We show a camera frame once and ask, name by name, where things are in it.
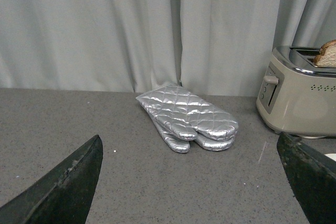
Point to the lower silver quilted oven mitt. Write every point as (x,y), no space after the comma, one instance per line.
(182,146)

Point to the upper silver quilted oven mitt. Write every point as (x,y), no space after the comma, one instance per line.
(186,115)

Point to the brown bread slice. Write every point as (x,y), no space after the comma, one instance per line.
(326,56)

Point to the beige two-slot toaster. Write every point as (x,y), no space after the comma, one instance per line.
(296,96)

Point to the grey curtain backdrop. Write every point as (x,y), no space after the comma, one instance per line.
(217,47)

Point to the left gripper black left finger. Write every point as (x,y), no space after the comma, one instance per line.
(64,194)

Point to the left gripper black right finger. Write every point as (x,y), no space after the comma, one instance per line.
(311,176)

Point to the white round plate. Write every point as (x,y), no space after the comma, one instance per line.
(331,156)

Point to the silver quilted oven mitt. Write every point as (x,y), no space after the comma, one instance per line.
(186,115)
(182,146)

